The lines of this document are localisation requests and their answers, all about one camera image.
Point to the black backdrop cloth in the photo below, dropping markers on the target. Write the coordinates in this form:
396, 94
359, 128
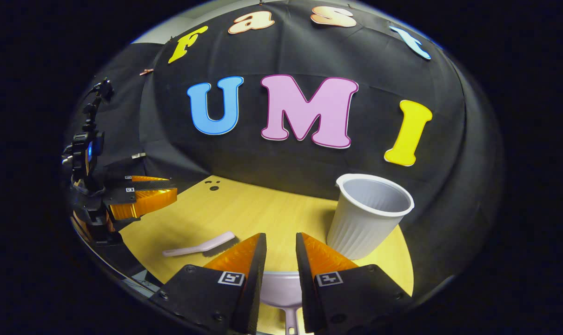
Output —
272, 158

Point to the pale purple small broom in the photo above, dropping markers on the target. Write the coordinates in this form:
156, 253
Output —
202, 245

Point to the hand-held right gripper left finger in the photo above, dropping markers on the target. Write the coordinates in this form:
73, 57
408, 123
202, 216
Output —
253, 288

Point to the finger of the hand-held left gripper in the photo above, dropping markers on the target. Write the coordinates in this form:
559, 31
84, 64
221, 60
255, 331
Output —
146, 184
142, 204

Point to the wooden desktop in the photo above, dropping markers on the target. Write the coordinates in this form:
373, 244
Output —
262, 209

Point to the small copper cloth clip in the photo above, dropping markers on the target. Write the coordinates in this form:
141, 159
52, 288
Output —
146, 71

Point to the white ribbed garbage bin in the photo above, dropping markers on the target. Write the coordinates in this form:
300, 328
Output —
360, 232

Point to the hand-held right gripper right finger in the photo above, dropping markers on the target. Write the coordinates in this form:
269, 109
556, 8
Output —
307, 288

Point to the pale purple dustpan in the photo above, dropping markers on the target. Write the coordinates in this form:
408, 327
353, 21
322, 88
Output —
281, 288

